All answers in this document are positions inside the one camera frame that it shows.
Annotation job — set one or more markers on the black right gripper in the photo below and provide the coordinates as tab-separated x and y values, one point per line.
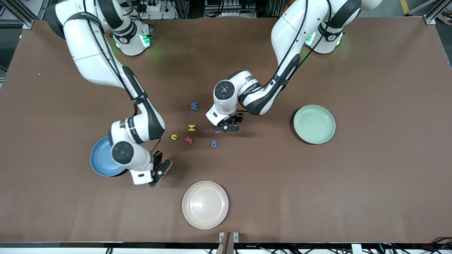
157	156

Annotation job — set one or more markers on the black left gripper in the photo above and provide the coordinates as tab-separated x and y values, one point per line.
237	118

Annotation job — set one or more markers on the red foam letter w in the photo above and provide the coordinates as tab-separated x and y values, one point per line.
188	141

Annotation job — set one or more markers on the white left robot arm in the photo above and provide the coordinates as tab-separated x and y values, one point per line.
293	31

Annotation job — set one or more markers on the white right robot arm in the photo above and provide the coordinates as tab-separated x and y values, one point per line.
91	53

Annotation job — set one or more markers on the beige plate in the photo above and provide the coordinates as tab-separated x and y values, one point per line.
205	205

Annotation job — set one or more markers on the blue plate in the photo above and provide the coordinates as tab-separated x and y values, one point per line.
100	162

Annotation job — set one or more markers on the green plate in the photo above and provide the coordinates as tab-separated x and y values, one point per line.
314	124

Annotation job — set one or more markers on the background equipment rack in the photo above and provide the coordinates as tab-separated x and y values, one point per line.
229	8

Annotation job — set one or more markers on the white power strip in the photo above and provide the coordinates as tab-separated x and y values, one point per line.
155	7

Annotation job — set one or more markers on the metal table edge bracket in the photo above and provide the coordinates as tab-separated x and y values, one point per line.
235	237

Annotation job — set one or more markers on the aluminium frame post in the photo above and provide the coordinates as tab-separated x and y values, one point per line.
27	22
432	17

